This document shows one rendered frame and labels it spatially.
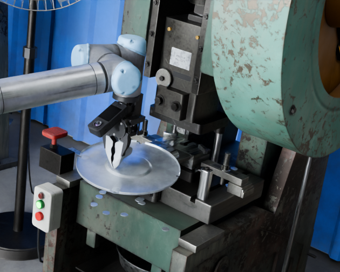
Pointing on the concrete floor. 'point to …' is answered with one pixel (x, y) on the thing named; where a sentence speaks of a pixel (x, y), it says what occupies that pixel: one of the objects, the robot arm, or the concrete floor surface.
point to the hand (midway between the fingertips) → (112, 164)
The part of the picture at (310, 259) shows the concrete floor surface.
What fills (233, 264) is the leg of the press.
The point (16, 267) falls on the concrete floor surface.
